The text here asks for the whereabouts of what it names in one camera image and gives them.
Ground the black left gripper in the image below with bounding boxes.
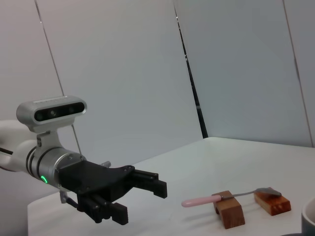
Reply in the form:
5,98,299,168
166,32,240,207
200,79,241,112
57,161,168,225

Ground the pink handled metal spoon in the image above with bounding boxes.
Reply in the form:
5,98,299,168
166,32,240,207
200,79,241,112
181,187,283,207

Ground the grey ceramic cup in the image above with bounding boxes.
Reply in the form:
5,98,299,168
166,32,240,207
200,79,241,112
301,200,315,236

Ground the light brown arched wooden block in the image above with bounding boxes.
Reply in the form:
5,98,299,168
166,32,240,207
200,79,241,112
211,190,246,230

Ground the reddish brown wooden block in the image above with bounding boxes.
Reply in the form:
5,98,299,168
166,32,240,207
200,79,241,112
253,190,292,216

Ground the grey left gripper cable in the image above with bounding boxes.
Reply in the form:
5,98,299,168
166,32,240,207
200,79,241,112
60,190,78,207

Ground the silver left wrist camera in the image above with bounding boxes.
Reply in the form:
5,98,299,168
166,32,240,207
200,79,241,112
16,94,87,135

